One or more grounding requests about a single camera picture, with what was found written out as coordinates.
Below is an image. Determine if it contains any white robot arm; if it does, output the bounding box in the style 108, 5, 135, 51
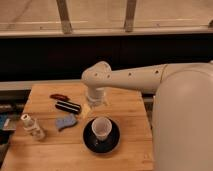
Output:
81, 61, 213, 171

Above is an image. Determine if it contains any clear plastic bottle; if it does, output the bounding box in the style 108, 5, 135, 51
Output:
21, 114, 45, 141

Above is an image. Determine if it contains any black rectangular case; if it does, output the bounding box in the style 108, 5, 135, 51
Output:
55, 101, 81, 114

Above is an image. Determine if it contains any white paper cup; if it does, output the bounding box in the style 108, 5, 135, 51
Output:
92, 117, 112, 141

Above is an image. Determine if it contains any blue cloth piece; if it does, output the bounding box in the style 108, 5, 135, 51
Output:
55, 114, 77, 131

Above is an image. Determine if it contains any red brown small tool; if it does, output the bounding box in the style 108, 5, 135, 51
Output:
50, 94, 69, 101

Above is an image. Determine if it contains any black round plate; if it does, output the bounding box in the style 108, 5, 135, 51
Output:
82, 120, 120, 154

